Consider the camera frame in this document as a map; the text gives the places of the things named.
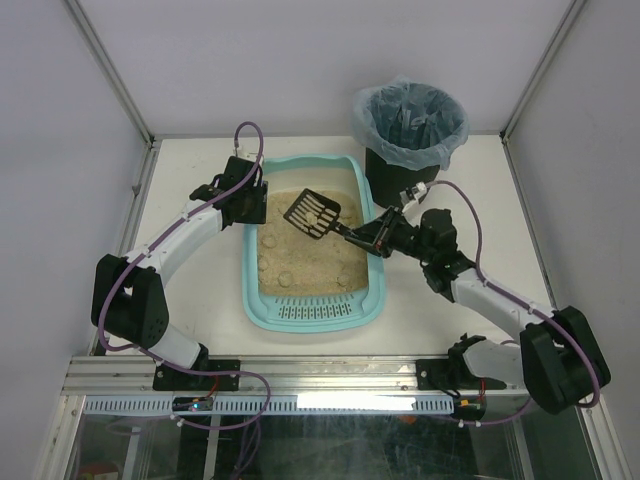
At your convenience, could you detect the aluminium frame post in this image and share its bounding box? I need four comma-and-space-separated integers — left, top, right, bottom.
500, 0, 589, 142
62, 0, 154, 147

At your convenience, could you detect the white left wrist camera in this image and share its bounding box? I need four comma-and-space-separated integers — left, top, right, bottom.
234, 145, 264, 163

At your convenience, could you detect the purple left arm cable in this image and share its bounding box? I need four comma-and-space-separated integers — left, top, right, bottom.
96, 121, 266, 354

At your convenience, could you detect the black slotted litter scoop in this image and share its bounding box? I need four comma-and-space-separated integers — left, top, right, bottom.
283, 188, 352, 240

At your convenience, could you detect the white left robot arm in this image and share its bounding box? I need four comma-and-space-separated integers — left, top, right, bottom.
91, 156, 268, 374

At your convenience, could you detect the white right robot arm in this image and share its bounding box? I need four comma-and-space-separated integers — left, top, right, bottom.
344, 208, 611, 414

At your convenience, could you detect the beige pellet cat litter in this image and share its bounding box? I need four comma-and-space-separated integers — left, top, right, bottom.
257, 191, 368, 296

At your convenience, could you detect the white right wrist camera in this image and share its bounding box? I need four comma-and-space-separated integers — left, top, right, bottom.
399, 182, 430, 215

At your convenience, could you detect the left aluminium frame post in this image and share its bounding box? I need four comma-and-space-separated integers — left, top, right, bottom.
62, 0, 154, 147

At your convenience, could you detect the translucent blue bin liner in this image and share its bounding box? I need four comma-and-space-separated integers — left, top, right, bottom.
350, 76, 470, 171

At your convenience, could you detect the aluminium mounting rail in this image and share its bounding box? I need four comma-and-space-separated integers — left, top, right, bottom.
62, 355, 440, 395

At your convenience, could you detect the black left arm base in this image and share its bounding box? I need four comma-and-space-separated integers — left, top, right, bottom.
152, 358, 241, 392

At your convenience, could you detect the white slotted cable duct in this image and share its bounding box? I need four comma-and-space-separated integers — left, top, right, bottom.
84, 393, 454, 417

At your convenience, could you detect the teal plastic litter box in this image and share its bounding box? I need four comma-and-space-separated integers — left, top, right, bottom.
242, 155, 386, 334

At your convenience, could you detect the black trash bin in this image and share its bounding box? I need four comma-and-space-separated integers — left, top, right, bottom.
364, 87, 441, 209

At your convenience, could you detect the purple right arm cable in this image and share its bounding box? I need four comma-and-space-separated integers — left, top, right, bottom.
427, 179, 601, 429

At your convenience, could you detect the right aluminium frame post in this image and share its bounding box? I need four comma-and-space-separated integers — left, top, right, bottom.
500, 0, 589, 142

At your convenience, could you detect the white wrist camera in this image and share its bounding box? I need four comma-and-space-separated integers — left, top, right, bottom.
234, 145, 264, 163
399, 182, 430, 215

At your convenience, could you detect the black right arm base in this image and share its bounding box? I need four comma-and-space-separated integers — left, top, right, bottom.
415, 358, 507, 393

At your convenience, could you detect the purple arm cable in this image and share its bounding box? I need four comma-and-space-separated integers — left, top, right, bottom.
96, 121, 266, 354
427, 179, 601, 429

